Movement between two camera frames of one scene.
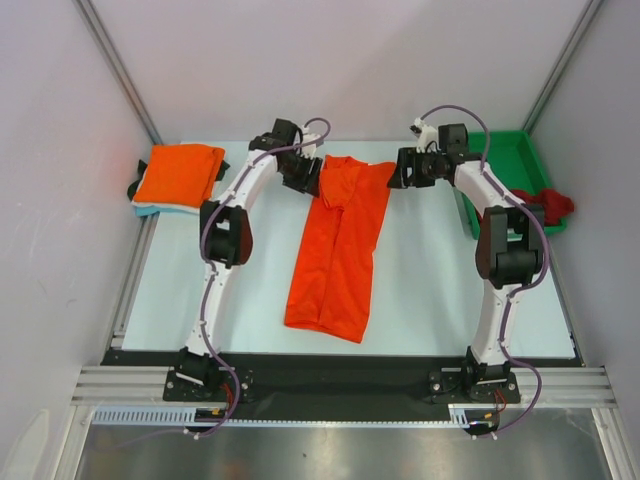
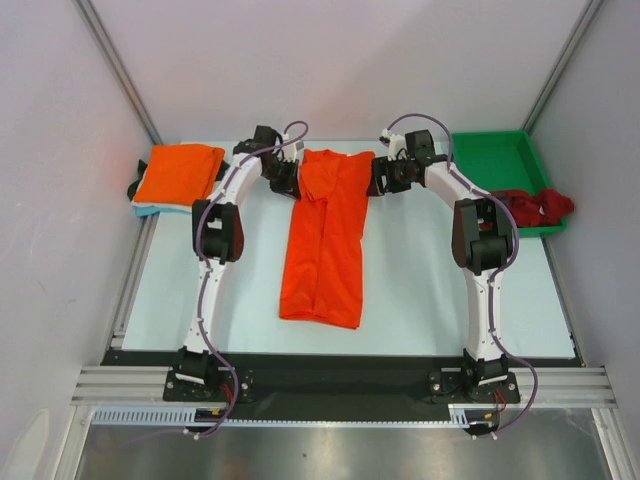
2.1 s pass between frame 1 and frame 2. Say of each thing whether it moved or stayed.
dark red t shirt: stayed
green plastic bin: stayed
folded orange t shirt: stayed
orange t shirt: moved
